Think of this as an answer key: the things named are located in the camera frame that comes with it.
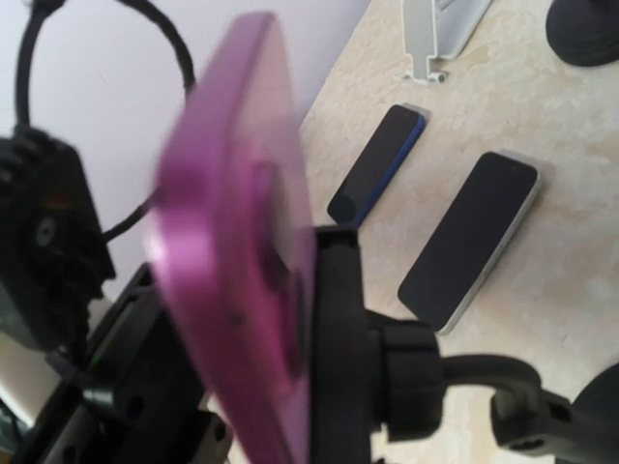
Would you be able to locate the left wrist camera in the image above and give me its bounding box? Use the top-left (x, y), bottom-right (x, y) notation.
top-left (1, 126), bottom-right (116, 352)

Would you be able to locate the black smartphone blue edge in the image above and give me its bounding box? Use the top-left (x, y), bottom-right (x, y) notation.
top-left (327, 104), bottom-right (427, 227)

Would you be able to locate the black smartphone silver edge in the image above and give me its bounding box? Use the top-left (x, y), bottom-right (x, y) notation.
top-left (398, 152), bottom-right (542, 334)

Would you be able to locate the grey folding phone stand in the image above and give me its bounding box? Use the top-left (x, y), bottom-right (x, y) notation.
top-left (400, 0), bottom-right (492, 83)

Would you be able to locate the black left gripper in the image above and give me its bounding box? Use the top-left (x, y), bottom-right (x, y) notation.
top-left (14, 265), bottom-right (232, 463)

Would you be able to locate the black round-base phone stand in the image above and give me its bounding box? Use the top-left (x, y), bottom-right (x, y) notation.
top-left (545, 0), bottom-right (618, 68)

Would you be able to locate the purple smartphone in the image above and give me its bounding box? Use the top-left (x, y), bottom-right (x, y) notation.
top-left (147, 12), bottom-right (315, 463)

